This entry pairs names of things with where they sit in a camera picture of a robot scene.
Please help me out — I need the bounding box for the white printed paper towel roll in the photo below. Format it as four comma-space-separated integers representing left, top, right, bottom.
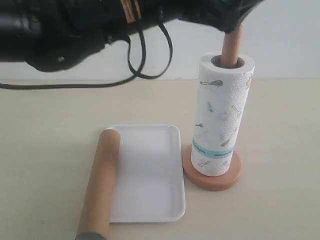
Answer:
191, 52, 255, 177

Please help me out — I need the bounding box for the brown cardboard tube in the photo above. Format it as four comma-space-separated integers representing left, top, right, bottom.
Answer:
75, 129, 121, 240

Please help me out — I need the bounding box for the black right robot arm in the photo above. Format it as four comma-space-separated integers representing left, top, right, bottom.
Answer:
0, 0, 260, 73

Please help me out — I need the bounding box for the wooden paper towel holder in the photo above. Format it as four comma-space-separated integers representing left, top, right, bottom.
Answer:
182, 25, 243, 191

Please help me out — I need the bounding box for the white rectangular plastic tray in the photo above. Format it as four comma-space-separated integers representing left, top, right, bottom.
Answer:
110, 124, 186, 223

